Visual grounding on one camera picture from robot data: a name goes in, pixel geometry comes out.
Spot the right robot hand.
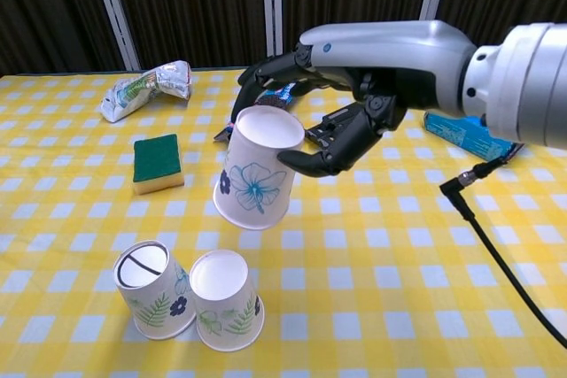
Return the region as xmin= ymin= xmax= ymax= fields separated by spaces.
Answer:
xmin=228 ymin=19 xmax=478 ymax=178

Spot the blue flower paper cup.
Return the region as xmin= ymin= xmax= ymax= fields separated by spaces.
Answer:
xmin=213 ymin=105 xmax=307 ymax=231

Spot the paper cup with black line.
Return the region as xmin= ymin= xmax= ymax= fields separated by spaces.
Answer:
xmin=113 ymin=241 xmax=197 ymax=341

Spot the fern print paper cup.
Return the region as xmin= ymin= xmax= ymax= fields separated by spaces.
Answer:
xmin=189 ymin=249 xmax=266 ymax=351

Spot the black folding stand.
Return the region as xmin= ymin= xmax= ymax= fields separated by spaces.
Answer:
xmin=304 ymin=103 xmax=369 ymax=150

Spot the blue chocolate chip cookie box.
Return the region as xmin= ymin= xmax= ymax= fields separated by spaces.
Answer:
xmin=422 ymin=111 xmax=524 ymax=163

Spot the blue pink cookie sleeve box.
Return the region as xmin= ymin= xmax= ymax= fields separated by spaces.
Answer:
xmin=213 ymin=81 xmax=297 ymax=143

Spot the yellow checked tablecloth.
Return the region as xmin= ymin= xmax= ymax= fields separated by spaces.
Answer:
xmin=0 ymin=58 xmax=567 ymax=378

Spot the green and yellow sponge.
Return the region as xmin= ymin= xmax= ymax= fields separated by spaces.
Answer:
xmin=132 ymin=133 xmax=185 ymax=196

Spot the crumpled silver snack bag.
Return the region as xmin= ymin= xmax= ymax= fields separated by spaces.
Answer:
xmin=100 ymin=59 xmax=193 ymax=123

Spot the black angled plug cable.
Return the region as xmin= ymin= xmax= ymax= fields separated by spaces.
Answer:
xmin=439 ymin=157 xmax=567 ymax=350

